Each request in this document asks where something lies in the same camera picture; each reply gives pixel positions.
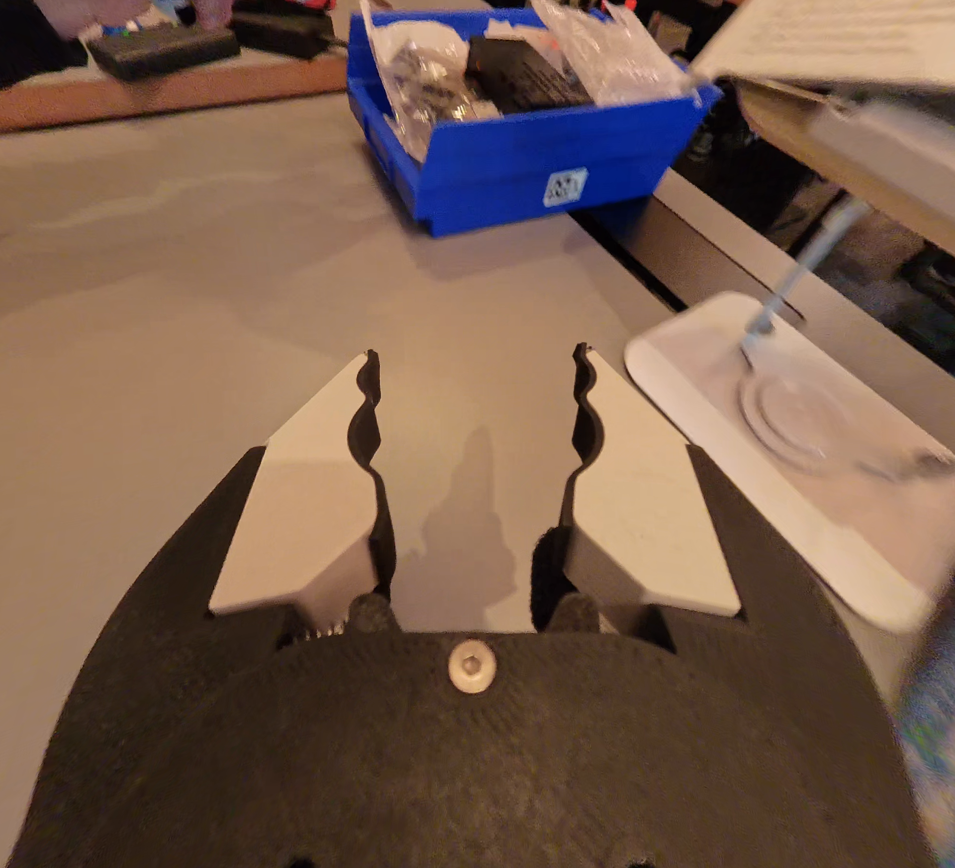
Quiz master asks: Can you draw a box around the white book stand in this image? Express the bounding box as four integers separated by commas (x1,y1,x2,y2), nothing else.
625,79,955,636

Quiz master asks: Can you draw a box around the black charger with red label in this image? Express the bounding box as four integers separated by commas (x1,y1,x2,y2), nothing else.
230,0,338,60

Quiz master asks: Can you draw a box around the wood-edged grey desk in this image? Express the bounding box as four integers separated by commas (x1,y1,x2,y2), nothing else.
0,0,486,135

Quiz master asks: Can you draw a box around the blue plastic bin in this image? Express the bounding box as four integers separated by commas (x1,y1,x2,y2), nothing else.
345,6,723,240

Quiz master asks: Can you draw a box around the black flat box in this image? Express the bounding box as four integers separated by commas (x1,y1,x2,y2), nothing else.
88,25,241,83

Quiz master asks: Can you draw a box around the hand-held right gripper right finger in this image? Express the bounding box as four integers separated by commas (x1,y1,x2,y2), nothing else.
531,343,743,623

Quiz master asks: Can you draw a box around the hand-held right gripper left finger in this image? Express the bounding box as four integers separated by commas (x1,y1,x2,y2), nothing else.
209,349,396,619

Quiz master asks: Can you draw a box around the bubble wrap bag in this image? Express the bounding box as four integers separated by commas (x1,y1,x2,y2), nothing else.
531,0,706,109

